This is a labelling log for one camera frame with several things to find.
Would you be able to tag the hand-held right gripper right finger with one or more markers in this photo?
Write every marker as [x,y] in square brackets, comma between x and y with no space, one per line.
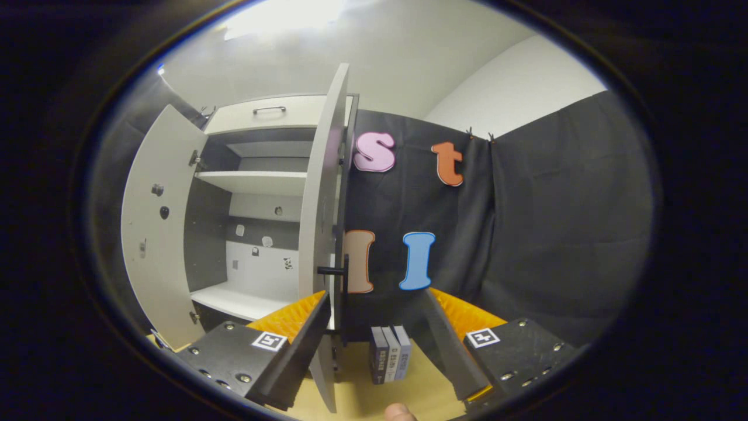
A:
[447,345]

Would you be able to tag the white cabinet door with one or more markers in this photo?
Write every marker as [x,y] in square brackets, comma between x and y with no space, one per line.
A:
[318,204]
[158,245]

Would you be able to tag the white cabinet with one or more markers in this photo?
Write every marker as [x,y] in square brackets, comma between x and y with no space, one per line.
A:
[257,181]

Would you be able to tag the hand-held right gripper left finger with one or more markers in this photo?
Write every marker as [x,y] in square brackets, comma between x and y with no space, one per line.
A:
[304,342]

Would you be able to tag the light blue box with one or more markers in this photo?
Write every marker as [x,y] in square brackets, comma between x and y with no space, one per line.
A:
[405,351]

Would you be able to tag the white cabinet drawer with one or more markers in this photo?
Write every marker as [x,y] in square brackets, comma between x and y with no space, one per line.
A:
[234,120]

